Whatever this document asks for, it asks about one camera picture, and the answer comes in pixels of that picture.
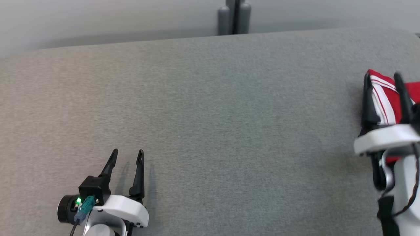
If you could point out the red jersey with white sleeves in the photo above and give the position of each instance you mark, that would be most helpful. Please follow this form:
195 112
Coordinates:
387 98

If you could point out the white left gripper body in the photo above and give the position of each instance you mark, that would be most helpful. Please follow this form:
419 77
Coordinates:
128 209

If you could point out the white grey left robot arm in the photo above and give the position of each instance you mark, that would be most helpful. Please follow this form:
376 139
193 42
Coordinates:
98 230

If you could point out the grey partition post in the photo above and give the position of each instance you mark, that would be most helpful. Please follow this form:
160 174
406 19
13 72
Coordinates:
234 18

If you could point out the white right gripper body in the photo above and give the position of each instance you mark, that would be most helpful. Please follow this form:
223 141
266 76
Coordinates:
384 137

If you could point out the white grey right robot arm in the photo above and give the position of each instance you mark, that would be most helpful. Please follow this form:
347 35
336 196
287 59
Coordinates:
405 183

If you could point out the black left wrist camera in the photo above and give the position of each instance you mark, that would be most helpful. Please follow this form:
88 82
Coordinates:
95 188

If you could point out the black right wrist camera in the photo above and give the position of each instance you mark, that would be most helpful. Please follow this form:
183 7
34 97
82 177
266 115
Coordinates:
416 118

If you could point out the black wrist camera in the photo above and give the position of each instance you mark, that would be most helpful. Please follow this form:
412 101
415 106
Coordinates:
416 118
95 188

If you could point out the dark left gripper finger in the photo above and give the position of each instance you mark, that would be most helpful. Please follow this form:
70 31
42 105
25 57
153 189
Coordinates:
110 165
139 177

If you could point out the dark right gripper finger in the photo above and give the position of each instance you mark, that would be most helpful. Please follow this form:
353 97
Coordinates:
369 105
404 105

